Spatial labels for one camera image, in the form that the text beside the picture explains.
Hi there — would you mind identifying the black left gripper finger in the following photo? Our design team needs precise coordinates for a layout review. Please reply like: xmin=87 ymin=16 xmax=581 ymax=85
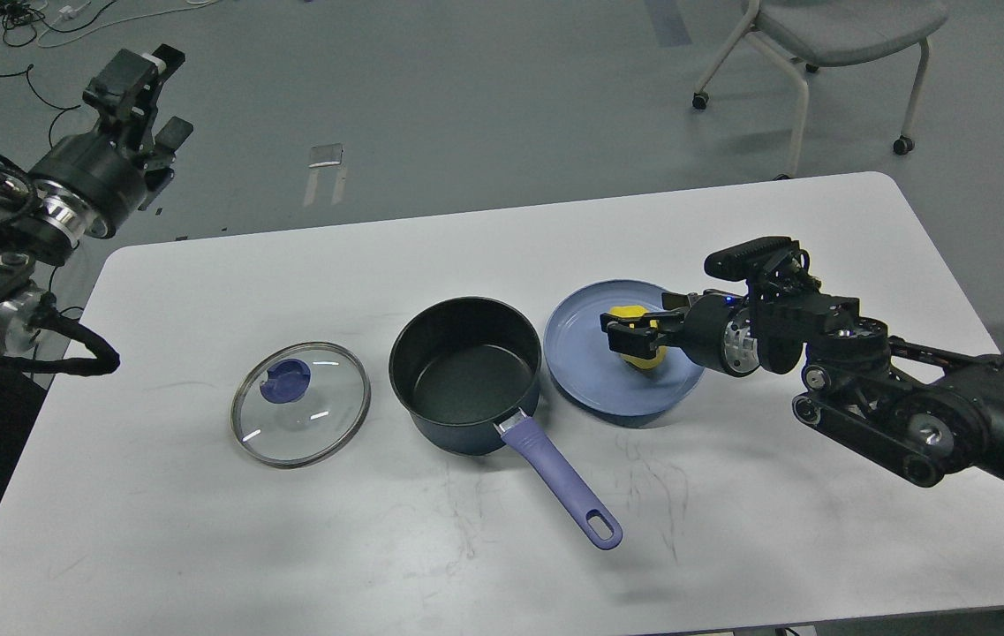
xmin=82 ymin=44 xmax=185 ymax=153
xmin=147 ymin=117 xmax=194 ymax=177

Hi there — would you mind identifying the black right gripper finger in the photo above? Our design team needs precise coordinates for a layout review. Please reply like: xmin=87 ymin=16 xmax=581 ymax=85
xmin=604 ymin=323 xmax=686 ymax=359
xmin=600 ymin=293 xmax=698 ymax=329

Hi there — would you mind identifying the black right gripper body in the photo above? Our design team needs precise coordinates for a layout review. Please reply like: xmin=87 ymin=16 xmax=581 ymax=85
xmin=644 ymin=292 xmax=760 ymax=377

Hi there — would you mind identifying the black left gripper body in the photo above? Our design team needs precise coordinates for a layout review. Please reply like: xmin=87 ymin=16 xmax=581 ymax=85
xmin=30 ymin=130 xmax=174 ymax=240

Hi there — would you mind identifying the yellow potato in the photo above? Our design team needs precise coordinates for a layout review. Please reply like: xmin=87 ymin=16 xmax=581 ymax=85
xmin=609 ymin=305 xmax=668 ymax=371

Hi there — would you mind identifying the glass pot lid purple knob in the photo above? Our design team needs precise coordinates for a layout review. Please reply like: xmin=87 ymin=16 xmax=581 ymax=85
xmin=230 ymin=341 xmax=372 ymax=469

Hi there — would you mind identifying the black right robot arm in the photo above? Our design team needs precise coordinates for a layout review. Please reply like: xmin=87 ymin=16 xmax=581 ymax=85
xmin=600 ymin=235 xmax=1004 ymax=488

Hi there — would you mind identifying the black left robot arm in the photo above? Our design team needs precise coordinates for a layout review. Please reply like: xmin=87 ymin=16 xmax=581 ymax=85
xmin=0 ymin=44 xmax=193 ymax=377

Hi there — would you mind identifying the blue round plate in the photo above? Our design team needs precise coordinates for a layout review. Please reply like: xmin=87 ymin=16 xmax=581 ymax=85
xmin=542 ymin=279 xmax=704 ymax=424

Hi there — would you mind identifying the grey office chair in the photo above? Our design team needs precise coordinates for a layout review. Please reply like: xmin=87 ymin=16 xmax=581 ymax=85
xmin=691 ymin=1 xmax=949 ymax=180

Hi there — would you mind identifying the black floor cable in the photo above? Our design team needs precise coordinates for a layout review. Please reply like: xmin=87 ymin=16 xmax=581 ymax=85
xmin=0 ymin=0 xmax=118 ymax=319

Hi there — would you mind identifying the dark blue saucepan purple handle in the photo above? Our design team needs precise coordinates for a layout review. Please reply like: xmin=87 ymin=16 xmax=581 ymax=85
xmin=389 ymin=297 xmax=625 ymax=550

